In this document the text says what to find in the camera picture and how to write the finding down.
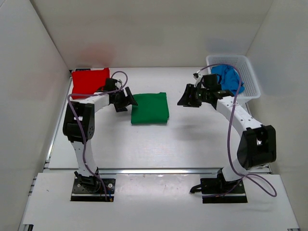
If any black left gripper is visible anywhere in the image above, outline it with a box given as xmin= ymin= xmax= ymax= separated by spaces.
xmin=112 ymin=87 xmax=137 ymax=113

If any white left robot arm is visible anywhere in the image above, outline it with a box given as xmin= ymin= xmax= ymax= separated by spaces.
xmin=63 ymin=87 xmax=138 ymax=192

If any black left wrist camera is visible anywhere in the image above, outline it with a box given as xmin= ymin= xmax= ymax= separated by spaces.
xmin=103 ymin=78 xmax=122 ymax=92

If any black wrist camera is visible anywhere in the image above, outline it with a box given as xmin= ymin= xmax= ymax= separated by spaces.
xmin=201 ymin=74 xmax=222 ymax=91
xmin=103 ymin=78 xmax=122 ymax=92

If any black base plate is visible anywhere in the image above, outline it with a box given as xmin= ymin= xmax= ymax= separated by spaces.
xmin=70 ymin=178 xmax=116 ymax=202
xmin=190 ymin=178 xmax=248 ymax=204

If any white plastic basket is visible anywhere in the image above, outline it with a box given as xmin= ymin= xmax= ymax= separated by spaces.
xmin=206 ymin=54 xmax=261 ymax=104

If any aluminium rail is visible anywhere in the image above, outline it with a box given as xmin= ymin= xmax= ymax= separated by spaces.
xmin=43 ymin=167 xmax=224 ymax=176

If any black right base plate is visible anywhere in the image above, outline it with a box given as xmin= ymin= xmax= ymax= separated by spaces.
xmin=190 ymin=178 xmax=248 ymax=204

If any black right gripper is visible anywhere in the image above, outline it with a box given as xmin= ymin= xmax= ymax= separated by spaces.
xmin=178 ymin=85 xmax=209 ymax=108

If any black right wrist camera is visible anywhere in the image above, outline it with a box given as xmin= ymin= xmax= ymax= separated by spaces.
xmin=201 ymin=74 xmax=222 ymax=91

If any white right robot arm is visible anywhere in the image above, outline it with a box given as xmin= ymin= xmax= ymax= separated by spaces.
xmin=177 ymin=84 xmax=277 ymax=193

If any green t shirt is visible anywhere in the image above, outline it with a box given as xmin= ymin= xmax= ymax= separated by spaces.
xmin=131 ymin=92 xmax=169 ymax=126

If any blue crumpled t shirt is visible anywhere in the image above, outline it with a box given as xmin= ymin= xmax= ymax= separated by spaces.
xmin=211 ymin=65 xmax=240 ymax=95

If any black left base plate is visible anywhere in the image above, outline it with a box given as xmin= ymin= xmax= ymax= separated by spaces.
xmin=70 ymin=178 xmax=116 ymax=202

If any red folded t shirt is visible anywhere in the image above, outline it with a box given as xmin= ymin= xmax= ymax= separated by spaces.
xmin=72 ymin=68 xmax=110 ymax=94

